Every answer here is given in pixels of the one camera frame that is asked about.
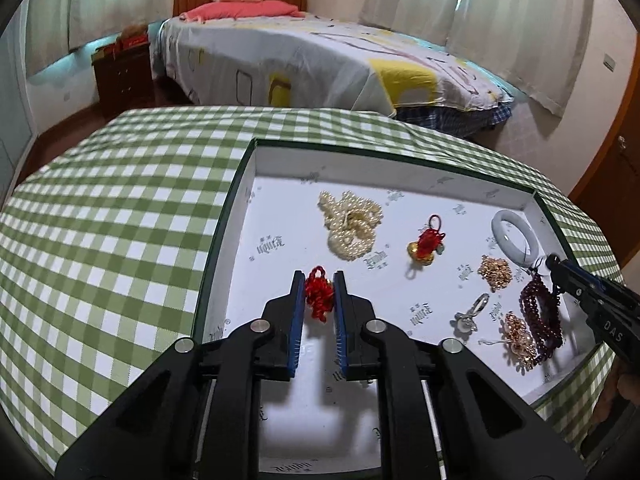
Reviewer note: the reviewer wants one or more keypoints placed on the red box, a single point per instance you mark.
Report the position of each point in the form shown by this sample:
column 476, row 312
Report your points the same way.
column 136, row 42

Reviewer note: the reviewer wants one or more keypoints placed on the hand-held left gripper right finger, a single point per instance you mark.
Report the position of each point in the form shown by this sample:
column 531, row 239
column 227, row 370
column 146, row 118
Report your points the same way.
column 341, row 325

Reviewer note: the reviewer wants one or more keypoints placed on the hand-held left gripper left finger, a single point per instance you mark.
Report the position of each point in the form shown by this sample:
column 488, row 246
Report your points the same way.
column 298, row 320

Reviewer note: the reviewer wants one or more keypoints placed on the white jade bangle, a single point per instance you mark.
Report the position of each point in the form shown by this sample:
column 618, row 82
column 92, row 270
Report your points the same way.
column 500, row 232

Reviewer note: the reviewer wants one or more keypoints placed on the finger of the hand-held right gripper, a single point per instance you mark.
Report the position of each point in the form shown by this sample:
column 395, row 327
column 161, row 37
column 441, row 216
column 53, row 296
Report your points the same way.
column 570, row 275

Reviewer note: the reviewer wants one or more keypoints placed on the wooden door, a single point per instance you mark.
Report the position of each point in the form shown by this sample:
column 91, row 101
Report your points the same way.
column 615, row 180

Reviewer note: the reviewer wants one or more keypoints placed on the red knot charm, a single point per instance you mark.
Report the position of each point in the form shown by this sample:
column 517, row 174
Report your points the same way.
column 319, row 292

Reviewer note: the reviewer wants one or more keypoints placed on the dark wooden nightstand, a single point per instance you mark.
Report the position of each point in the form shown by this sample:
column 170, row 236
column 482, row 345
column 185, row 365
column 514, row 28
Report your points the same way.
column 125, row 80

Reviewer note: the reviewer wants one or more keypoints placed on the white-lined jewelry box tray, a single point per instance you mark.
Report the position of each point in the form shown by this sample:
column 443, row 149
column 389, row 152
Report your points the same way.
column 285, row 210

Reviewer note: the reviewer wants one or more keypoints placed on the stack of books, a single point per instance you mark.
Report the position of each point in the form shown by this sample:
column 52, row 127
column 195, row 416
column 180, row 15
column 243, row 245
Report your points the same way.
column 106, row 52

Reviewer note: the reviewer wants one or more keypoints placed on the green checked tablecloth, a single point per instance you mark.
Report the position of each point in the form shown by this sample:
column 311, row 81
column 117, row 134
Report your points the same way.
column 100, row 220

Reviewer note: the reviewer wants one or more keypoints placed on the red and gold bell charm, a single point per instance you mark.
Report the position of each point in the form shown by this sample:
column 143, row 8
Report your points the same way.
column 429, row 242

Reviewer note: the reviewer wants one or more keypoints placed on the blue plaid bed sheet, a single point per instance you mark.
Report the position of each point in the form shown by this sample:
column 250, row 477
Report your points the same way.
column 450, row 120

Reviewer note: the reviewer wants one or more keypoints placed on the white curtain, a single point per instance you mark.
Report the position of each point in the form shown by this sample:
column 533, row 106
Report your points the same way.
column 47, row 15
column 410, row 0
column 520, row 25
column 120, row 0

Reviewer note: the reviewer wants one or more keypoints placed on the wall light switch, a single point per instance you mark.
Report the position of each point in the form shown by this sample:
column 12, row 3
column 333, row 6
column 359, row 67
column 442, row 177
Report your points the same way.
column 609, row 62

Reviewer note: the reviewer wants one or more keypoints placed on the pink pillow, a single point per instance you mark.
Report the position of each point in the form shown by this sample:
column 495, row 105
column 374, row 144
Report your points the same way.
column 240, row 10

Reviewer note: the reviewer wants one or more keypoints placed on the brown bag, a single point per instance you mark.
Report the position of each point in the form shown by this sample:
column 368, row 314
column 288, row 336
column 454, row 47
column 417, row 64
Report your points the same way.
column 132, row 31

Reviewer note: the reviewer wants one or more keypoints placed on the printed white bedspread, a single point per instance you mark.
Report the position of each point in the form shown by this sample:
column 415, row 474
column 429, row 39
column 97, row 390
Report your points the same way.
column 300, row 55

